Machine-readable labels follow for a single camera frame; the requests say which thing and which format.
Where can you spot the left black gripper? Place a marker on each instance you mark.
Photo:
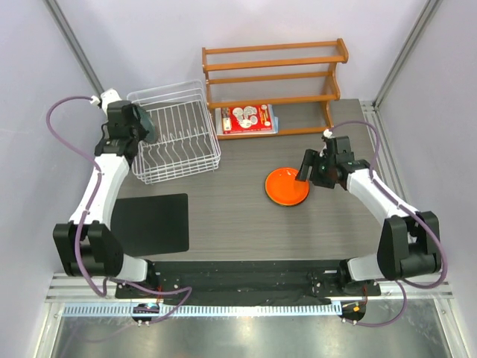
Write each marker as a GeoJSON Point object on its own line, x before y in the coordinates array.
{"type": "Point", "coordinates": [142, 130]}

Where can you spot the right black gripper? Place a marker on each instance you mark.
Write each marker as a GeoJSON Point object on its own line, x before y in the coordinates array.
{"type": "Point", "coordinates": [308, 160]}

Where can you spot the dark teal plate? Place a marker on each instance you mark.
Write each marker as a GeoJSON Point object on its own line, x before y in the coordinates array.
{"type": "Point", "coordinates": [147, 132]}

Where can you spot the orange plate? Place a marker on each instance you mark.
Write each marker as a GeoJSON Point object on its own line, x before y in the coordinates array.
{"type": "Point", "coordinates": [283, 189]}

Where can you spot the white wire dish rack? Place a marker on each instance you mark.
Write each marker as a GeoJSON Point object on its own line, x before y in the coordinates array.
{"type": "Point", "coordinates": [185, 141]}

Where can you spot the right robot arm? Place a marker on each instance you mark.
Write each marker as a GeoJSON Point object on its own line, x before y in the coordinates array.
{"type": "Point", "coordinates": [409, 243]}

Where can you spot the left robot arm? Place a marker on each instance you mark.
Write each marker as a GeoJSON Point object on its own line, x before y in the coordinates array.
{"type": "Point", "coordinates": [85, 244]}

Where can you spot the orange wooden shelf rack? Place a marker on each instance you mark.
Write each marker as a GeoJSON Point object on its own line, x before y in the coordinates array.
{"type": "Point", "coordinates": [279, 74]}

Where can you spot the red picture book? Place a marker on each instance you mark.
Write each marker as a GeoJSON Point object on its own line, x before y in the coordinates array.
{"type": "Point", "coordinates": [246, 120]}

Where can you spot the black rubber mat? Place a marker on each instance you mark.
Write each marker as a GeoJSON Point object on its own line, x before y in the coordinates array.
{"type": "Point", "coordinates": [152, 225]}

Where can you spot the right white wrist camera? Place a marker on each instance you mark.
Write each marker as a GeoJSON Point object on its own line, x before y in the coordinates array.
{"type": "Point", "coordinates": [327, 134]}

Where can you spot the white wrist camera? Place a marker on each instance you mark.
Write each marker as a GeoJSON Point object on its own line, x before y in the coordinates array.
{"type": "Point", "coordinates": [327, 134]}
{"type": "Point", "coordinates": [105, 99]}

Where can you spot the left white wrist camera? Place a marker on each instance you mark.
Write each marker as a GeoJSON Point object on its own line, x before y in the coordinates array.
{"type": "Point", "coordinates": [105, 99]}

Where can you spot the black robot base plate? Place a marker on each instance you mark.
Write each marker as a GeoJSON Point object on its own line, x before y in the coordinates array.
{"type": "Point", "coordinates": [265, 283]}

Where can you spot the white slotted cable duct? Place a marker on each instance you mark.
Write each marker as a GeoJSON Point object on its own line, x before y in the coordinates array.
{"type": "Point", "coordinates": [135, 310]}

